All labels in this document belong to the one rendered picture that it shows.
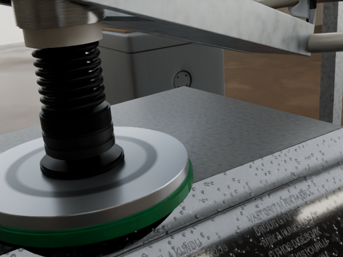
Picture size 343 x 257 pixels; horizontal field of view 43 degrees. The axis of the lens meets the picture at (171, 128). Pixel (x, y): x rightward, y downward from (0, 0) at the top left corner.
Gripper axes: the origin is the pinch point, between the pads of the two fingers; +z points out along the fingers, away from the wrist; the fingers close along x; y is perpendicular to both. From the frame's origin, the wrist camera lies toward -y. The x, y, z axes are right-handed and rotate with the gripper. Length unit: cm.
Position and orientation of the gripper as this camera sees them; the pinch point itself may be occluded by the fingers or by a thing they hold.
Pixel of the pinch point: (311, 23)
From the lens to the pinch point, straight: 120.0
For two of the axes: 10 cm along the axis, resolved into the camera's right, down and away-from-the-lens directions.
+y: -9.8, 0.7, 1.9
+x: -1.5, 3.8, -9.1
